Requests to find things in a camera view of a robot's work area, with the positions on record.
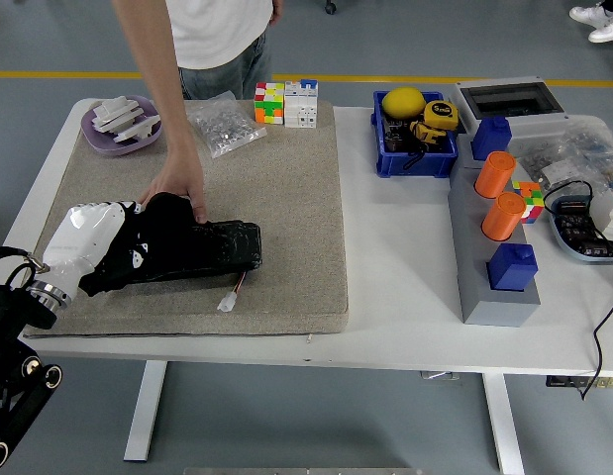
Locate person's right hand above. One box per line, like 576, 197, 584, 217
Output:
137, 150, 209, 224

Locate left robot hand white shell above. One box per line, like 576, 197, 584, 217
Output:
38, 200, 152, 297

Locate black rag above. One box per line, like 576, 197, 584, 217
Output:
77, 192, 213, 298

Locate black glossy panel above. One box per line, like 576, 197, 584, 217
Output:
122, 220, 263, 286

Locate person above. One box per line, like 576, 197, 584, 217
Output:
567, 0, 613, 45
112, 0, 285, 224

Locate clear bag of screws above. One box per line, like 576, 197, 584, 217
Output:
185, 90, 267, 159

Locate purple tray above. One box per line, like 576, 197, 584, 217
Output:
80, 94, 163, 158

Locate grey-brown mat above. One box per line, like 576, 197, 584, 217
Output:
21, 98, 351, 340

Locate large colourful puzzle cube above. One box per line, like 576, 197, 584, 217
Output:
255, 81, 287, 126

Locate yellow ball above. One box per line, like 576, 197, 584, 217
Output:
382, 86, 428, 119

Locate brown electronic component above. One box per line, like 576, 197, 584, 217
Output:
385, 120, 412, 152

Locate white table leg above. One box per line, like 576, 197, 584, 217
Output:
481, 373, 526, 475
123, 360, 168, 464

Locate yellow tape measure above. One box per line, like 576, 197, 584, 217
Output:
423, 98, 460, 133

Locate yellow and black tool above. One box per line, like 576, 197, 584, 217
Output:
409, 118, 450, 147

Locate blue plastic bin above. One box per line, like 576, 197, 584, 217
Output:
370, 89, 460, 180

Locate blue square block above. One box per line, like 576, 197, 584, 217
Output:
471, 115, 513, 162
487, 241, 540, 293

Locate orange cylinder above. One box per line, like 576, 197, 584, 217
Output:
474, 150, 518, 199
481, 191, 526, 242

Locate grey block holder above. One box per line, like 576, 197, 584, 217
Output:
447, 133, 542, 328

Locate clear parts bag white label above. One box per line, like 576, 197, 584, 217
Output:
508, 138, 587, 195

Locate small colourful puzzle cube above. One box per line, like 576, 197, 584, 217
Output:
512, 180, 544, 225

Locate clear bag of small parts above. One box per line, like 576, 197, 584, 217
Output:
562, 114, 613, 197

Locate blue-grey tray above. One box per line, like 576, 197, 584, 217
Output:
547, 194, 613, 266

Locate black circuit boards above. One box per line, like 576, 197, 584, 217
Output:
555, 197, 613, 259

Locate black control box under table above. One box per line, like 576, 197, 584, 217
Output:
544, 375, 613, 390

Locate white plastic bracket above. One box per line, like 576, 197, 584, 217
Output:
111, 113, 161, 145
90, 95, 147, 134

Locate white circuit breaker blue switch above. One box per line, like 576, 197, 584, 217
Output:
284, 77, 321, 130

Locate white connector with red wires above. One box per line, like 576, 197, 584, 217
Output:
216, 270, 248, 313

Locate grey enclosure box clear lid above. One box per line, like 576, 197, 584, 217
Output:
449, 74, 570, 140

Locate black cable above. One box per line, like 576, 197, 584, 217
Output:
542, 179, 613, 402

